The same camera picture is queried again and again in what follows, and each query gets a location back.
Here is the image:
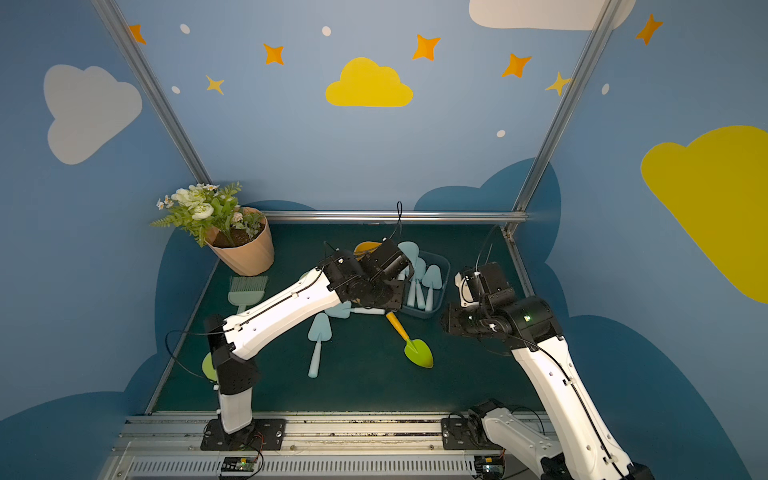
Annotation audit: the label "blue shovel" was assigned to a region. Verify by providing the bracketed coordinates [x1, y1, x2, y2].
[308, 313, 332, 378]
[406, 280, 418, 308]
[413, 257, 427, 310]
[422, 265, 443, 312]
[397, 241, 420, 281]

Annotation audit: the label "yellow storage box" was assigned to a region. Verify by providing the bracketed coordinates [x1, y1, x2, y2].
[354, 241, 381, 257]

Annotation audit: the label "blue-grey storage box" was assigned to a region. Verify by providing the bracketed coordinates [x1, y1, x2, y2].
[400, 251, 453, 320]

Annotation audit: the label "green shovel corner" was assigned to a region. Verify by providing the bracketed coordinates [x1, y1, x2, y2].
[201, 353, 218, 383]

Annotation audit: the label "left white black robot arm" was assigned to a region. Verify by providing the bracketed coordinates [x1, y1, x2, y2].
[205, 239, 414, 436]

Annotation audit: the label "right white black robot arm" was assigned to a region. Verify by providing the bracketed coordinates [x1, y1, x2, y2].
[441, 262, 653, 479]

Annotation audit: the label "blue shovel lying sideways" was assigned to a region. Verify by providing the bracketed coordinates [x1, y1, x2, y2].
[324, 301, 386, 319]

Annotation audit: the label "green dustpan brush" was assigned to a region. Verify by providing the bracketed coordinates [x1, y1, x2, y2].
[227, 276, 268, 314]

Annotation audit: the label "right controller board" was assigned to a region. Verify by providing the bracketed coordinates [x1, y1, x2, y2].
[473, 455, 505, 480]

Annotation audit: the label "controller board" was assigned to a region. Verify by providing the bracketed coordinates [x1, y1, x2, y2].
[218, 456, 262, 479]
[473, 455, 505, 480]

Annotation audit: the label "terracotta pot with flowers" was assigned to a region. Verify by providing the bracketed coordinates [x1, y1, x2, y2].
[152, 182, 275, 277]

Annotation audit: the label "left controller board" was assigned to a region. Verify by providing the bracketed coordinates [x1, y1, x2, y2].
[218, 456, 262, 479]

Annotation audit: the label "green trowel yellow handle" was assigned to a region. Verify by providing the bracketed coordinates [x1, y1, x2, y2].
[386, 312, 434, 369]

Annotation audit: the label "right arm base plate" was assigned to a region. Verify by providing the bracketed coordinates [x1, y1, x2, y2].
[441, 412, 485, 450]

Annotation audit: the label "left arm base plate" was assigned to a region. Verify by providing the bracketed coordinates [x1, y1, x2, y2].
[200, 417, 286, 451]

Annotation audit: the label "aluminium front rail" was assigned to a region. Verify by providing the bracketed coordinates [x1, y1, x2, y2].
[98, 410, 622, 480]

